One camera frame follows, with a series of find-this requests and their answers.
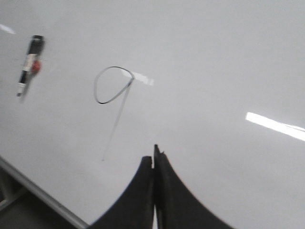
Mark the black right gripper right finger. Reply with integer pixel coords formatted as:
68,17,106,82
154,145,231,229

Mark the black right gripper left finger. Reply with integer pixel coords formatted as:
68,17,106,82
89,156,154,229

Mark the black and white whiteboard marker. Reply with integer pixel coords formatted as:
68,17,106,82
17,35,45,97

